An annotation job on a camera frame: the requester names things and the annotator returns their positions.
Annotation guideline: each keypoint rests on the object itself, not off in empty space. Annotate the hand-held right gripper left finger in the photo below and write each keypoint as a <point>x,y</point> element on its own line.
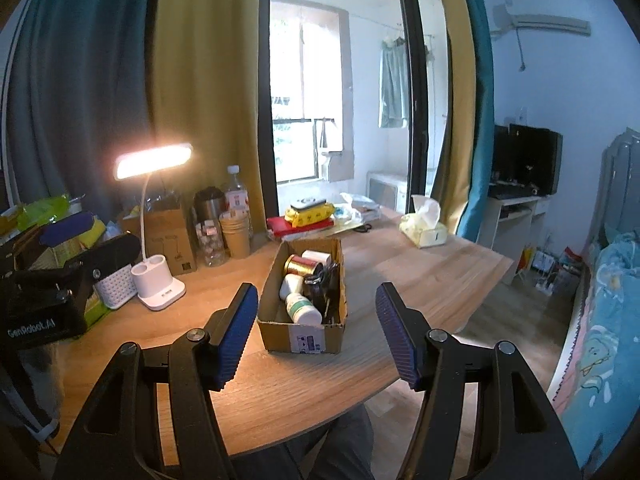
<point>235,335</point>

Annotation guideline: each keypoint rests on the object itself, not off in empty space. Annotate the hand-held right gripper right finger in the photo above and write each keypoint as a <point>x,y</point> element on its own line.
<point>400,340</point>

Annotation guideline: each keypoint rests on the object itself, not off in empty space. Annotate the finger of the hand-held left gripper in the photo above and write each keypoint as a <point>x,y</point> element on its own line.
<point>67,230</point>
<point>110,257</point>

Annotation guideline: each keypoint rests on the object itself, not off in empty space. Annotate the white green-label pill bottle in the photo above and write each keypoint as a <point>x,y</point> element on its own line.
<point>302,310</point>

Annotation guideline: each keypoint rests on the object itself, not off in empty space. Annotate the white small jar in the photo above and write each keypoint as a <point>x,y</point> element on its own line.
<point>290,285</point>

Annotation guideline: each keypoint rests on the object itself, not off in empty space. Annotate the black wrist watch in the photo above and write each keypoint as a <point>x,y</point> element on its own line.
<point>317,287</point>

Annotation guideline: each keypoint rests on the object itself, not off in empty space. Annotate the red and gold can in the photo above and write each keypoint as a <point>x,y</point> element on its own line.
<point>300,265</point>

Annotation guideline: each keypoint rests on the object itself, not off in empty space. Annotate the white charger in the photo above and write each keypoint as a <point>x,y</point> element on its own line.
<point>317,256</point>

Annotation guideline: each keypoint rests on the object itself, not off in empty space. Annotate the green yellow sponge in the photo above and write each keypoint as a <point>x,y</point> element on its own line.
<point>99,232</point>

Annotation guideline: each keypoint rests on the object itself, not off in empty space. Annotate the light blue cloth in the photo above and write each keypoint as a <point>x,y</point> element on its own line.
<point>115,230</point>

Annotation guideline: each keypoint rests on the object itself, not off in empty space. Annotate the green pack of paper cups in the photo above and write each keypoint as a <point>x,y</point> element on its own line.
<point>47,210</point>

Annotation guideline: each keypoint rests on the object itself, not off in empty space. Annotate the white plastic basket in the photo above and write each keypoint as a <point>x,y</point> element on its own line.
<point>117,287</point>

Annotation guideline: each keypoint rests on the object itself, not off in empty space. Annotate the white desk lamp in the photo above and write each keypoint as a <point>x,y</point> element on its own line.
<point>160,290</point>

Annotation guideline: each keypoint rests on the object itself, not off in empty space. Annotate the brown cardboard lamp box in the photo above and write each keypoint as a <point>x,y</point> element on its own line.
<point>170,240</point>

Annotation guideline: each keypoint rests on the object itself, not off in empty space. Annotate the patterned glass jar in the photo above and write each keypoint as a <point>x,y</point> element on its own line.
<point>212,245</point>

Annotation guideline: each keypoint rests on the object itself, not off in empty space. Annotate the stack of brown paper cups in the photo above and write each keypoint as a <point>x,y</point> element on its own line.
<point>235,237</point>

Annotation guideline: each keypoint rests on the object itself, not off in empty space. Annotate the yellow tissue pack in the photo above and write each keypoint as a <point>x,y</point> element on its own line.
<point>425,235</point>

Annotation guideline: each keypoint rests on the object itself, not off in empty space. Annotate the steel thermos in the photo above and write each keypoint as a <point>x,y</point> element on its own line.
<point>209,205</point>

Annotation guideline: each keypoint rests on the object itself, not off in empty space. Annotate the black scissors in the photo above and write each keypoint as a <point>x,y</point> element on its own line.
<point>362,228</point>

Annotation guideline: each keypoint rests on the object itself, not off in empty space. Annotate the red book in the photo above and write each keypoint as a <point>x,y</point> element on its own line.
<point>277,225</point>

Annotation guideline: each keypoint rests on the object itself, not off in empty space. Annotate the person's leg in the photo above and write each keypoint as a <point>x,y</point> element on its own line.
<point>325,450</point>

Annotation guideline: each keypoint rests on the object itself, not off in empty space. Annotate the yellow packet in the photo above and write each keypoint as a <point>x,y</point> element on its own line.
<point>310,217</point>

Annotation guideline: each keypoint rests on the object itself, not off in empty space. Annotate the clear plastic bag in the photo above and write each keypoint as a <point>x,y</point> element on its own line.
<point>355,207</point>

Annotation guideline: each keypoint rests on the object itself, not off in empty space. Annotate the clear water bottle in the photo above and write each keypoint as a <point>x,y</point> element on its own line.
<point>237,195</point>

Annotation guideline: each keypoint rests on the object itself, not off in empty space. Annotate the wide teal curtain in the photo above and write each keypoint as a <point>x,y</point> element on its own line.
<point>75,85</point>

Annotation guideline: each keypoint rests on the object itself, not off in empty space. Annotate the white monitor stand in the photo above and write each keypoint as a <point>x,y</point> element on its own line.
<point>495,225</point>

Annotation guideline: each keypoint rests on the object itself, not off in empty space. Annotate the grey flat device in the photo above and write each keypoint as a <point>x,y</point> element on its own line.
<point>307,204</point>

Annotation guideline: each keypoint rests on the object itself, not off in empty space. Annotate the white appliance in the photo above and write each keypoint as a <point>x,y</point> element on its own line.
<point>385,190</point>

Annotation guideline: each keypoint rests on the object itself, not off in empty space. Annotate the pile of floor clutter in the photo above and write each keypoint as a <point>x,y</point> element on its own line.
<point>550,270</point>

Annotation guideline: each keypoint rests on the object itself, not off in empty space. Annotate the wide yellow curtain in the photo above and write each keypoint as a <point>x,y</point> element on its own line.
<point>210,85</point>

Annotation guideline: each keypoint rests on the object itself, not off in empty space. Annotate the narrow teal curtain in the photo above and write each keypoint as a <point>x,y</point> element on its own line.
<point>482,135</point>

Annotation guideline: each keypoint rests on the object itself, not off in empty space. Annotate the black monitor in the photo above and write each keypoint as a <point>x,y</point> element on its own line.
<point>530,160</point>

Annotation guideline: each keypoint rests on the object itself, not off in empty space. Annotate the narrow yellow curtain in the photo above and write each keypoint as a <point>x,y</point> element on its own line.
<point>460,110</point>

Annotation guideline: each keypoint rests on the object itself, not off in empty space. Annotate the hanging green garment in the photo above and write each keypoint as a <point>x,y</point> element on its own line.
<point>392,90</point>

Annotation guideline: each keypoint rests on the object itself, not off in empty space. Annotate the balcony window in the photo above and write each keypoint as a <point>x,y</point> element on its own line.
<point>310,85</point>

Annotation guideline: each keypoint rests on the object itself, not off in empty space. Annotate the grey bed headboard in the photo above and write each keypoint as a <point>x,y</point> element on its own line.
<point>620,185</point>

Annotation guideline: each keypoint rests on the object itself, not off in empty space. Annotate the white air conditioner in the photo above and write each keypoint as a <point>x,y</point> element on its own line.
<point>550,22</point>

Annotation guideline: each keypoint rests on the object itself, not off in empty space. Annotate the black sliding door frame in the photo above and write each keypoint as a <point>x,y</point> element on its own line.
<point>417,85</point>

